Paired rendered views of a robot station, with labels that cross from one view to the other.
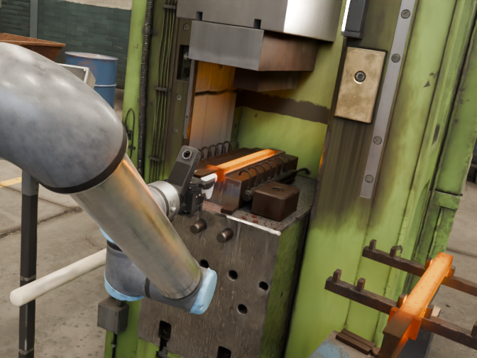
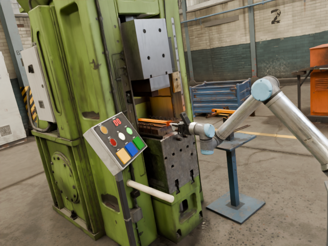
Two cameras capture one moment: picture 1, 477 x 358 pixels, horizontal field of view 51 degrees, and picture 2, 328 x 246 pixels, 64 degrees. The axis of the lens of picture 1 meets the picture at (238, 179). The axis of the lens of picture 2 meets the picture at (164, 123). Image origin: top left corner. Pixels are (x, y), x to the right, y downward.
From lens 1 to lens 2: 1.99 m
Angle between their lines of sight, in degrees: 65
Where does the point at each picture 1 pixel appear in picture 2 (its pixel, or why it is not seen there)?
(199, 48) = (153, 86)
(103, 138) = not seen: hidden behind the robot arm
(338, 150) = (176, 102)
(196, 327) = (183, 171)
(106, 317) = (137, 215)
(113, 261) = (211, 143)
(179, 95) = (130, 110)
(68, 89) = not seen: hidden behind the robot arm
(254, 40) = (167, 77)
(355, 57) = (174, 74)
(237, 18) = (161, 72)
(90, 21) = not seen: outside the picture
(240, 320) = (192, 157)
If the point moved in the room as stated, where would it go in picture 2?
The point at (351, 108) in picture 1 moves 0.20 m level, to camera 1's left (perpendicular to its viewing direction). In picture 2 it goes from (177, 88) to (170, 92)
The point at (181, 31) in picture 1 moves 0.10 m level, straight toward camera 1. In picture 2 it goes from (124, 86) to (137, 85)
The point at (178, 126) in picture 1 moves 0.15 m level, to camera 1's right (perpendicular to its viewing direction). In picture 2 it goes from (133, 121) to (141, 116)
